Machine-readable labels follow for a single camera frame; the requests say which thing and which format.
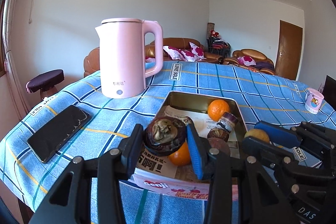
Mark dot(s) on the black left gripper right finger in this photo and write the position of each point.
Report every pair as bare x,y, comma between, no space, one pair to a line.
260,200

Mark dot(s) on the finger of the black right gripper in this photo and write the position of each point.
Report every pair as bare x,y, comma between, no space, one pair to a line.
318,141
286,169

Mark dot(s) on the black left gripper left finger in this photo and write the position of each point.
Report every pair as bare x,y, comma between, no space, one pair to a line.
69,199

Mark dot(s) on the small yellow longan fruit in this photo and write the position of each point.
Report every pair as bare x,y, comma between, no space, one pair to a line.
258,134

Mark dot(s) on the large orange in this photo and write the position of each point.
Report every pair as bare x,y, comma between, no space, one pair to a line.
217,108

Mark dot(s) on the dark dried mangosteen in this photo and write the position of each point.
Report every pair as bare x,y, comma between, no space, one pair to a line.
164,135

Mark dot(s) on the pink cartoon cup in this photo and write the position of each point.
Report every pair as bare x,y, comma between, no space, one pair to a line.
313,100

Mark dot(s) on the black television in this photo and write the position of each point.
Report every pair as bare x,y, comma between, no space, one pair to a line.
329,90

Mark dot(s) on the black smartphone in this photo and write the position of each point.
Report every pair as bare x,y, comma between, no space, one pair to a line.
57,132

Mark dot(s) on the small tangerine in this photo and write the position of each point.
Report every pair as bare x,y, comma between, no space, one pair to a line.
180,157

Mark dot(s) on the pink tin box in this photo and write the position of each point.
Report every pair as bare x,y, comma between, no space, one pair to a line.
199,150

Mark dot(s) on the printed paper sheet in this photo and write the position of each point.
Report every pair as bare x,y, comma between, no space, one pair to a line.
152,167

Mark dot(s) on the brown wooden door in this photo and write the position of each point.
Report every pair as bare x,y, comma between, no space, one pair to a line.
289,50

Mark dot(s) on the brown leather armchair right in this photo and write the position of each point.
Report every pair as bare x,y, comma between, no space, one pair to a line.
252,60

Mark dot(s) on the brown leather armchair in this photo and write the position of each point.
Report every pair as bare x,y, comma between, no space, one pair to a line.
91,62
252,60

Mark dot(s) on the purple cushioned stool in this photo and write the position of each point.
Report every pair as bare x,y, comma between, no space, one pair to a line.
45,83

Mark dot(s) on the stacked dark chairs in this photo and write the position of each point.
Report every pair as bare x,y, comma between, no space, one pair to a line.
217,45

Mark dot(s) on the pink flowered pillow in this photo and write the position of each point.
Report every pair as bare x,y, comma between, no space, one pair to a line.
197,50

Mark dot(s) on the white curtain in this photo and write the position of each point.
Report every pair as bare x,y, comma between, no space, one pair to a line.
19,100

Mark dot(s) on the brown leather armchair left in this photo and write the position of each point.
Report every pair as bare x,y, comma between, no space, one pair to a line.
91,62

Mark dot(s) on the brown leather sofa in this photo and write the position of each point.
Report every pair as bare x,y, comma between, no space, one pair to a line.
183,44

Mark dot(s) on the pink electric kettle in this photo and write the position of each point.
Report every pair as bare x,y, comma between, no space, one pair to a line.
122,55

